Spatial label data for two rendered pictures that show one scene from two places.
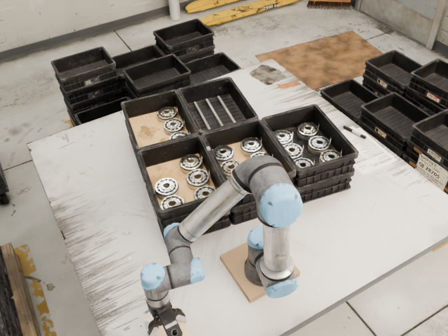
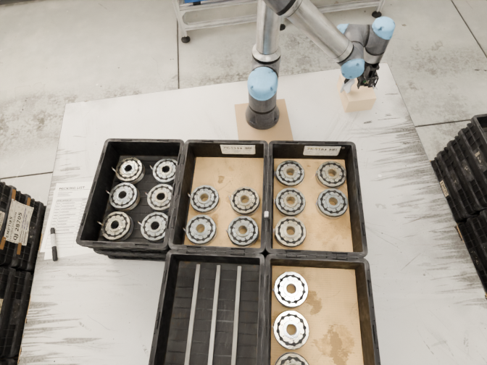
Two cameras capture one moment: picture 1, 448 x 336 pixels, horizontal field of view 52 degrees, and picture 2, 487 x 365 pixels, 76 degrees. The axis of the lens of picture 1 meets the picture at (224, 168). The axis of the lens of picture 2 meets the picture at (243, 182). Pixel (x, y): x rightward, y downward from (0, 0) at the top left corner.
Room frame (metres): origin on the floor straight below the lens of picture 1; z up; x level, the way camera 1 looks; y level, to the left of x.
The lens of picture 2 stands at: (1.83, 0.17, 1.86)
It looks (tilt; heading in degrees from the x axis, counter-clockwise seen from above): 64 degrees down; 209
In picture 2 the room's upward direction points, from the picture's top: 8 degrees counter-clockwise
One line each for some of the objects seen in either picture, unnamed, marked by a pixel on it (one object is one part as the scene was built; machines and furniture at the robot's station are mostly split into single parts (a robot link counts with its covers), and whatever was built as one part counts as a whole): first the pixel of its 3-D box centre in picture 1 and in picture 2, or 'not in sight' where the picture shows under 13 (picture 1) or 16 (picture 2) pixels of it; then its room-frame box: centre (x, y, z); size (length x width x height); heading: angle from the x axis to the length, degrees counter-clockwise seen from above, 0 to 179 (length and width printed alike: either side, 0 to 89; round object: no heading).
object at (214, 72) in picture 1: (210, 87); not in sight; (2.94, 0.07, 0.31); 0.40 x 0.30 x 0.34; 117
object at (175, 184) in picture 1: (166, 186); (333, 202); (1.38, 0.25, 0.86); 0.10 x 0.10 x 0.01
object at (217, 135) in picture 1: (246, 162); (223, 198); (1.49, -0.10, 0.87); 0.40 x 0.30 x 0.11; 18
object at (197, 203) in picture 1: (181, 172); (313, 194); (1.40, 0.18, 0.92); 0.40 x 0.30 x 0.02; 18
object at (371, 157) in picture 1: (359, 149); (73, 216); (1.72, -0.70, 0.70); 0.33 x 0.23 x 0.01; 27
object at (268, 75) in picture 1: (267, 73); not in sight; (2.46, -0.30, 0.71); 0.22 x 0.19 x 0.01; 27
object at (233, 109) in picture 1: (217, 113); (211, 324); (1.87, 0.02, 0.87); 0.40 x 0.30 x 0.11; 18
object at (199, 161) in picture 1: (191, 162); (290, 231); (1.52, 0.15, 0.86); 0.10 x 0.10 x 0.01
